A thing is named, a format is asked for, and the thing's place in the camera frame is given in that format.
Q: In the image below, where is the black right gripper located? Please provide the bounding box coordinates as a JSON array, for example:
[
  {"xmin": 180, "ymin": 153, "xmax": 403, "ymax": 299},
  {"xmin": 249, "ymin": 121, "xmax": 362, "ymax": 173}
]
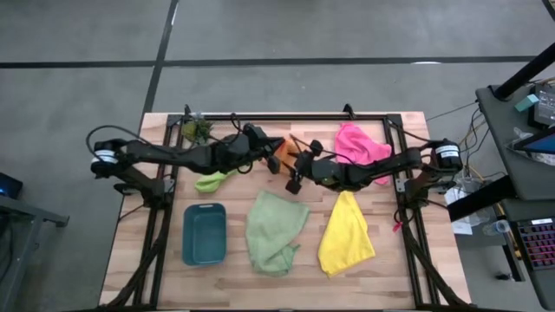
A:
[{"xmin": 286, "ymin": 149, "xmax": 324, "ymax": 181}]

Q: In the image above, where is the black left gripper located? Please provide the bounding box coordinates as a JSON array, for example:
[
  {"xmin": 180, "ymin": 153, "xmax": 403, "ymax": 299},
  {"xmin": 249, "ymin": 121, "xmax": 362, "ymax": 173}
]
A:
[{"xmin": 242, "ymin": 123, "xmax": 285, "ymax": 159}]

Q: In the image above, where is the orange microfiber towel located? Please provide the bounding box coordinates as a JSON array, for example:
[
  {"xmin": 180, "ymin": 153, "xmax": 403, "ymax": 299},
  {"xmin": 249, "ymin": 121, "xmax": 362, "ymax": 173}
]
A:
[{"xmin": 274, "ymin": 139, "xmax": 305, "ymax": 175}]

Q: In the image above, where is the sage green towel teal edge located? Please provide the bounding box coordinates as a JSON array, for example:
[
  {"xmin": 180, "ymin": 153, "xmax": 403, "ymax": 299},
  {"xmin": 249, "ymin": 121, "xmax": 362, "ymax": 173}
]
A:
[{"xmin": 245, "ymin": 189, "xmax": 311, "ymax": 278}]

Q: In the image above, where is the pink microfiber towel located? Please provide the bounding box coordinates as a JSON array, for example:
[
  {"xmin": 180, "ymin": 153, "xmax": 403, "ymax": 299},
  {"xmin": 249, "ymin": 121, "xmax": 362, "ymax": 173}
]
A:
[{"xmin": 334, "ymin": 121, "xmax": 394, "ymax": 186}]

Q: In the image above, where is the lime green microfiber towel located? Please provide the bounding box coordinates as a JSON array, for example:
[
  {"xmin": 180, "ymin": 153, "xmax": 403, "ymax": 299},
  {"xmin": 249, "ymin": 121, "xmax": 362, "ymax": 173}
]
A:
[{"xmin": 193, "ymin": 168, "xmax": 239, "ymax": 194}]

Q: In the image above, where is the yellow microfiber towel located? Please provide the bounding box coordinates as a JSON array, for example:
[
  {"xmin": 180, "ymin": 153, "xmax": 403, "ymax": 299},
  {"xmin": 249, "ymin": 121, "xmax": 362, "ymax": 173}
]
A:
[{"xmin": 317, "ymin": 190, "xmax": 377, "ymax": 279}]

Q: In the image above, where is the green artificial plant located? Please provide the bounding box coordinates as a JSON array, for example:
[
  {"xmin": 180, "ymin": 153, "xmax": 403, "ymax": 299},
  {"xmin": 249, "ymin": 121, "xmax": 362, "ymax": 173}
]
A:
[{"xmin": 180, "ymin": 113, "xmax": 215, "ymax": 145}]

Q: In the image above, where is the teal plastic bin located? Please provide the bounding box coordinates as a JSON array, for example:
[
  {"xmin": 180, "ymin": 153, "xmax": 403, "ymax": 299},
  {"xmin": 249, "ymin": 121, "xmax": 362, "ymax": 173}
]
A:
[{"xmin": 181, "ymin": 202, "xmax": 228, "ymax": 267}]

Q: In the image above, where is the white paper sheet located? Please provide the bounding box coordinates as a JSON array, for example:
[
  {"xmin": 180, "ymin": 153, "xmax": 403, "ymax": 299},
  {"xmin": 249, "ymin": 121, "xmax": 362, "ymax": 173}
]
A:
[{"xmin": 444, "ymin": 185, "xmax": 474, "ymax": 237}]

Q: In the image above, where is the clear plastic bottle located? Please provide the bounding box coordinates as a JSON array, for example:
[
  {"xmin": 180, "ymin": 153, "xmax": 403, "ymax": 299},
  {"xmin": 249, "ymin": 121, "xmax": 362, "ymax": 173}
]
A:
[{"xmin": 482, "ymin": 218, "xmax": 513, "ymax": 237}]

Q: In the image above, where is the dark grey desk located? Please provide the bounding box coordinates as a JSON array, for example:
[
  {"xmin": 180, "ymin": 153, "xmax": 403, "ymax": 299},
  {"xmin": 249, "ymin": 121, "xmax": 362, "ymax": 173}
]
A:
[{"xmin": 446, "ymin": 81, "xmax": 555, "ymax": 311}]

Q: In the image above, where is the small teal box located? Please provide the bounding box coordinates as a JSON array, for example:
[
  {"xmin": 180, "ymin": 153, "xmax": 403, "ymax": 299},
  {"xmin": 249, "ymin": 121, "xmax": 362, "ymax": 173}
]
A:
[{"xmin": 514, "ymin": 94, "xmax": 540, "ymax": 114}]

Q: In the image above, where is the black pole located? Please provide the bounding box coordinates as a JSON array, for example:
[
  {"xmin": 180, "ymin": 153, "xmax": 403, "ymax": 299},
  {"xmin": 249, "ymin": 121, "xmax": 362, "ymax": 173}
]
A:
[{"xmin": 493, "ymin": 41, "xmax": 555, "ymax": 101}]

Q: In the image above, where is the tablet with blue screen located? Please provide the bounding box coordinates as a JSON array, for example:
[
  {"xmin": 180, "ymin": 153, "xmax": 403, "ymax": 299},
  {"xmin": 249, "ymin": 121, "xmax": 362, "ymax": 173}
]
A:
[{"xmin": 513, "ymin": 128, "xmax": 555, "ymax": 156}]

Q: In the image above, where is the grey metal table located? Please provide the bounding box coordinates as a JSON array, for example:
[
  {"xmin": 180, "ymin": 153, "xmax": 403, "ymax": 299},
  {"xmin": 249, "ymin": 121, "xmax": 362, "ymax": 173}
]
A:
[{"xmin": 0, "ymin": 194, "xmax": 70, "ymax": 304}]

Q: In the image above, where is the backlit keyboard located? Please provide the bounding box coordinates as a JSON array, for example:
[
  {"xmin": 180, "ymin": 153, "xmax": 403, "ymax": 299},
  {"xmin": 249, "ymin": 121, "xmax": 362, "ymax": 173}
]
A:
[{"xmin": 515, "ymin": 218, "xmax": 555, "ymax": 273}]

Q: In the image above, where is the black electronic device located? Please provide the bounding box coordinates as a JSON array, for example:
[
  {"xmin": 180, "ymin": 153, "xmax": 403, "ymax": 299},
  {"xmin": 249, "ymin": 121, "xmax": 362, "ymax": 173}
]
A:
[{"xmin": 532, "ymin": 83, "xmax": 555, "ymax": 130}]

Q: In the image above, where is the black device blue light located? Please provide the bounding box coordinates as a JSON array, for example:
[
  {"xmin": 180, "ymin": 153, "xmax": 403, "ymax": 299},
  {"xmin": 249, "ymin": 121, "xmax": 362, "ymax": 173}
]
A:
[{"xmin": 0, "ymin": 172, "xmax": 24, "ymax": 200}]

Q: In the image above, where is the black metal table frame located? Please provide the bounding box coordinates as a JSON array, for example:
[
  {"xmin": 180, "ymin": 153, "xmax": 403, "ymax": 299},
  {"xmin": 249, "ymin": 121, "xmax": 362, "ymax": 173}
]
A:
[{"xmin": 98, "ymin": 103, "xmax": 473, "ymax": 312}]

